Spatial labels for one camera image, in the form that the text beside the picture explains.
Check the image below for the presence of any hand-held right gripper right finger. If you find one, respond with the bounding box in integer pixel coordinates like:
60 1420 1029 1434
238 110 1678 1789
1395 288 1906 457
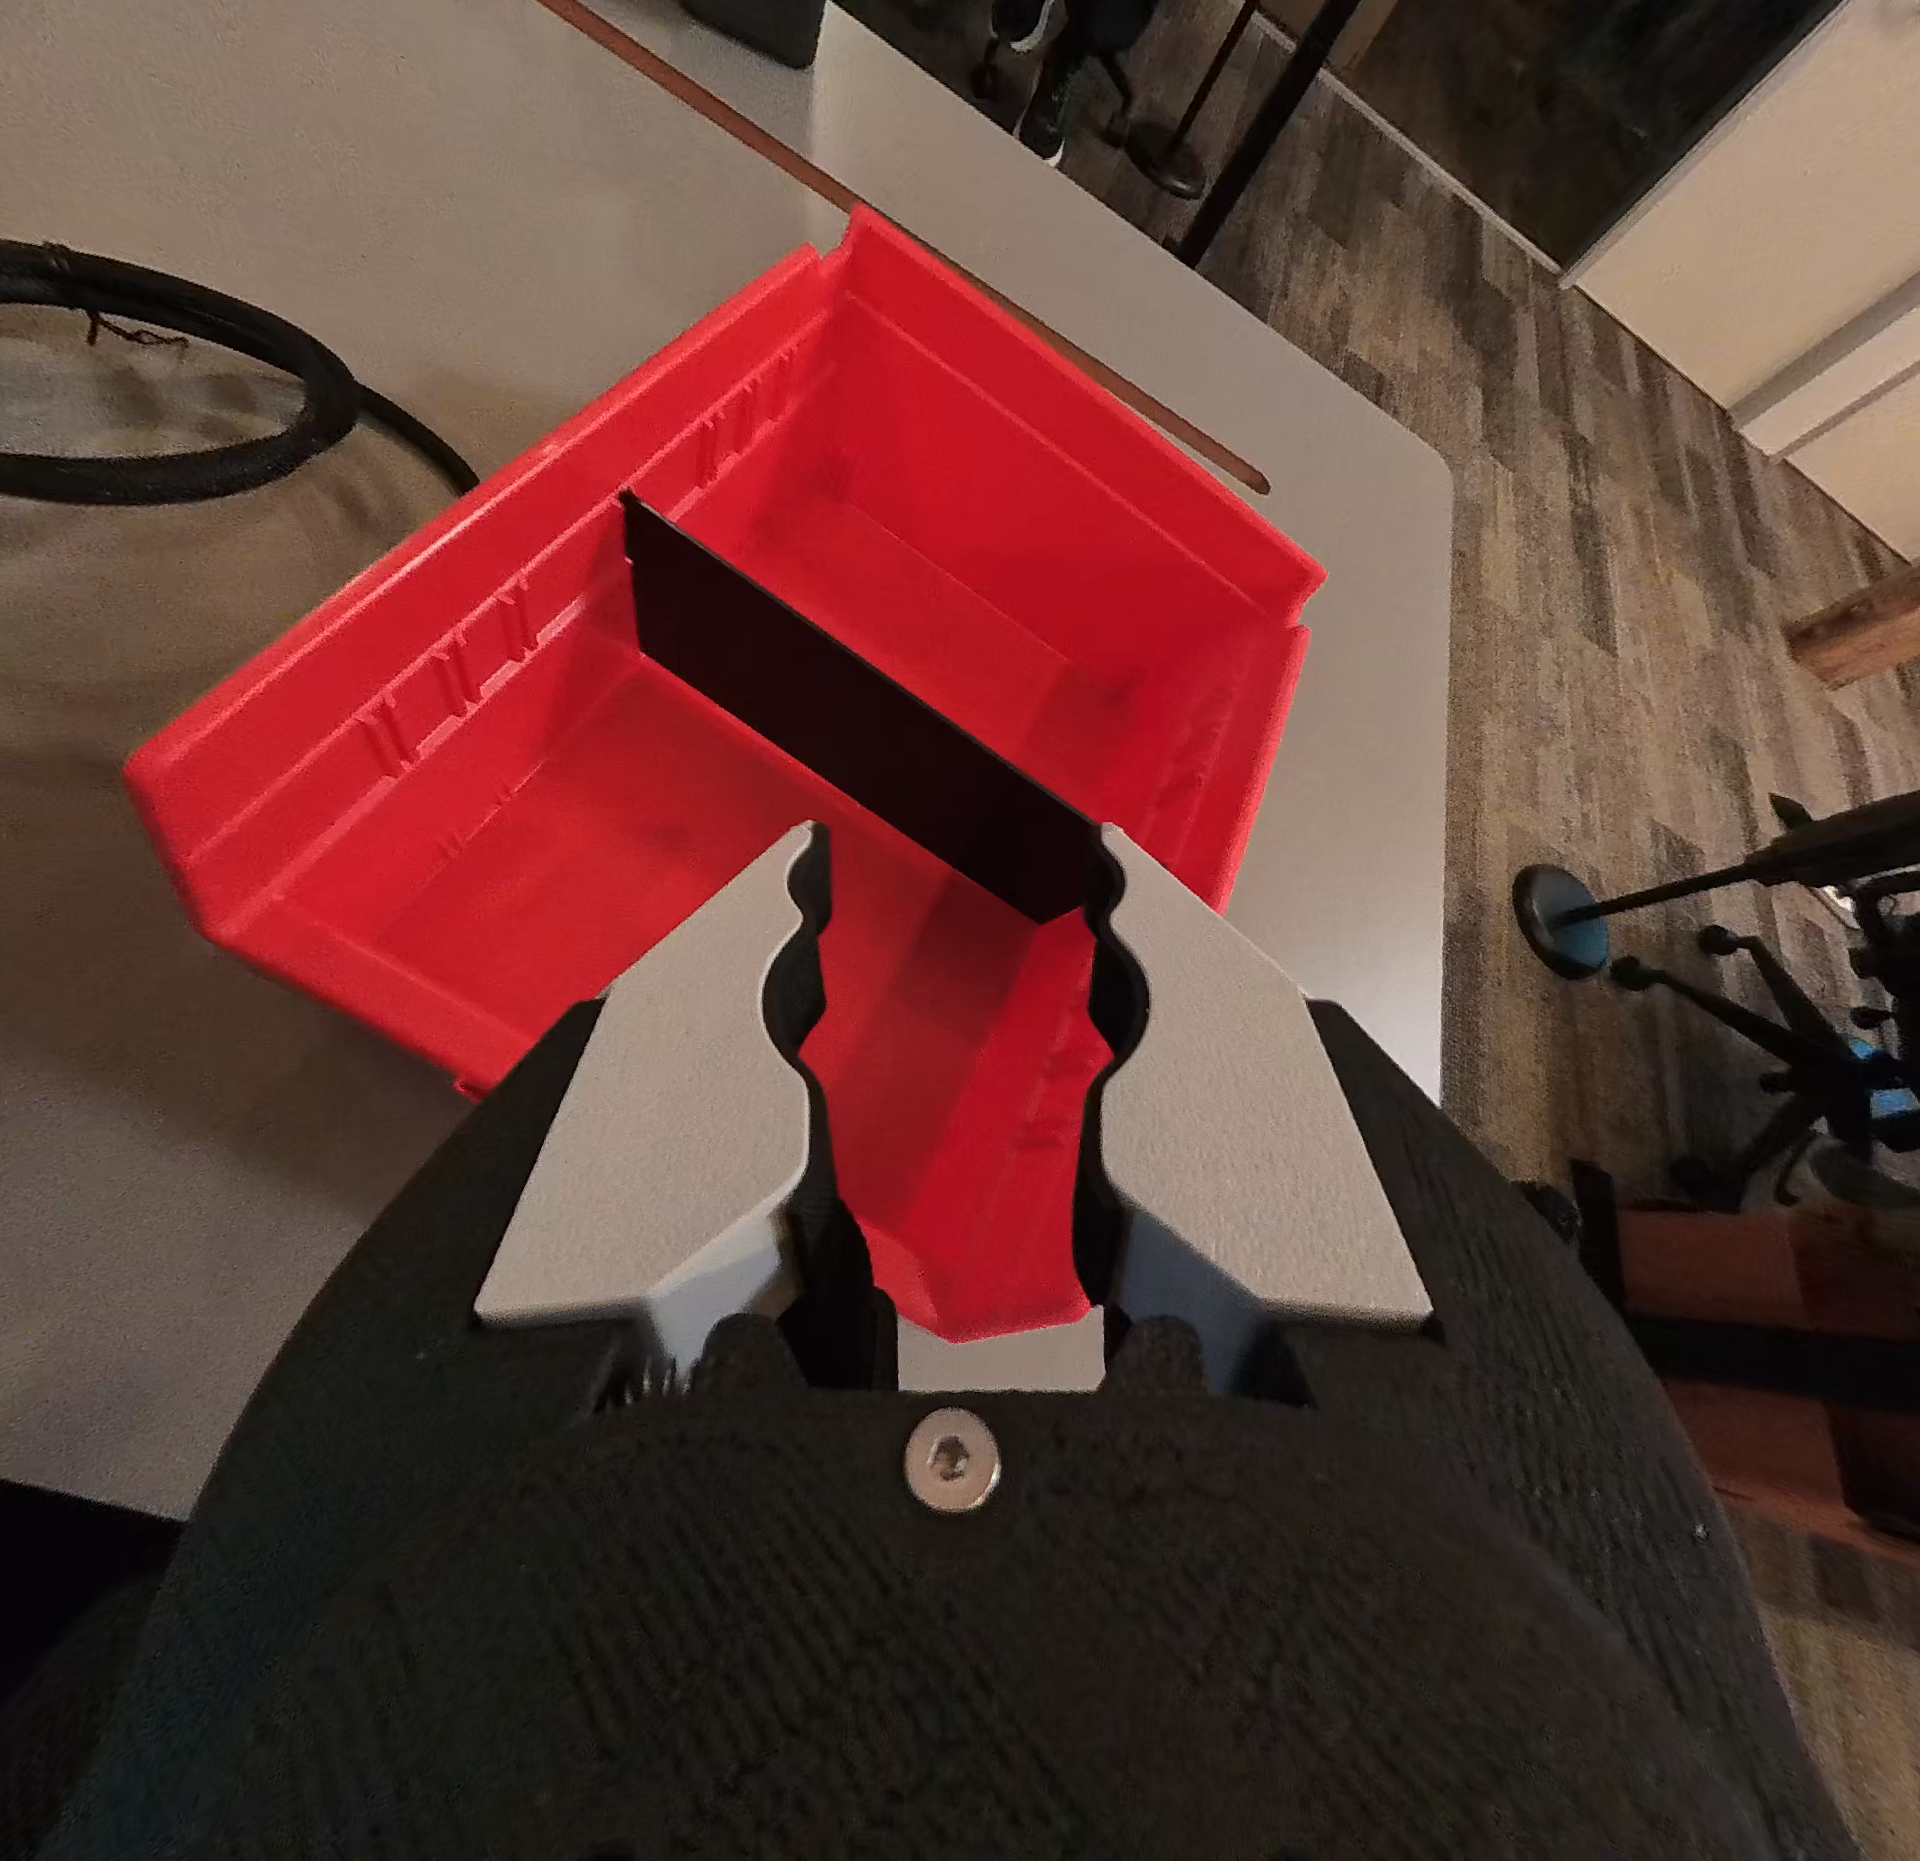
1068 823 1437 1385

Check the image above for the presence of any black braided HDMI cable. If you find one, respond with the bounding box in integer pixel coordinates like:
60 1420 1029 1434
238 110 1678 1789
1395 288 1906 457
0 239 483 504

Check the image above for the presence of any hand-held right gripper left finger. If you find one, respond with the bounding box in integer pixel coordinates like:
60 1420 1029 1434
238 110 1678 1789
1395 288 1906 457
474 821 897 1389

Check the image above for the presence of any brown box with black straps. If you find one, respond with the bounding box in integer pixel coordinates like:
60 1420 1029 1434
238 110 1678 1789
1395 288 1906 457
1565 1160 1920 1567

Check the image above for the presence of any black floor lamp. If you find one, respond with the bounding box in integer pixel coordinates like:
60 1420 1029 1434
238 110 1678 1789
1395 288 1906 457
1512 798 1920 979

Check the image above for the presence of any red plastic bin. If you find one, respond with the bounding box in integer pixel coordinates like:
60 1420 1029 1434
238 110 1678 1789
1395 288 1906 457
123 203 1329 1344

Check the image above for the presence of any wooden post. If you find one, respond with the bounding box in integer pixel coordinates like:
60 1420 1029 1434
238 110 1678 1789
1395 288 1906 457
1784 562 1920 691

